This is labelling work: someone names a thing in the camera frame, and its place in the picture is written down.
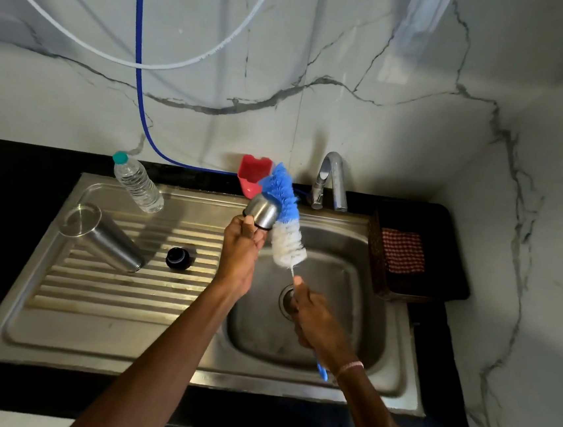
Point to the person's right hand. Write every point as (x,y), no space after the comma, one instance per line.
(320,329)

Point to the person's left hand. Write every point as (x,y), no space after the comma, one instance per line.
(237,261)

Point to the steel flask cup lid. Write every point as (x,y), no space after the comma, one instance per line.
(262,211)

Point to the black flask stopper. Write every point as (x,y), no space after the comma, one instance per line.
(179,258)

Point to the blue white bottle brush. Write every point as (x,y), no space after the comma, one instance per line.
(285,221)

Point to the steel flask bottle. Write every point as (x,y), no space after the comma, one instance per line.
(105,238)

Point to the person's left forearm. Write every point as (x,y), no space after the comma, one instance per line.
(147,372)

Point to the person's right forearm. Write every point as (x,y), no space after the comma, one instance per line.
(380,424)

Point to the clear plastic water bottle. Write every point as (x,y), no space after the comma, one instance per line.
(138,184)

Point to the metal sink drain strainer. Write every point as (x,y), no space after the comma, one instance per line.
(287,302)

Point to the red plastic brush holder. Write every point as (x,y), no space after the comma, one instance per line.
(251,175)

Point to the red checkered cloth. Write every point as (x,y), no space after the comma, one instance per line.
(403,251)

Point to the chrome sink faucet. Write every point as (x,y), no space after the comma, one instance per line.
(336,181)

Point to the dark woven tray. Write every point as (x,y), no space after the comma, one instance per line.
(446,276)

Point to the stainless steel sink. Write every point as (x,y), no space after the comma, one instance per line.
(76,330)

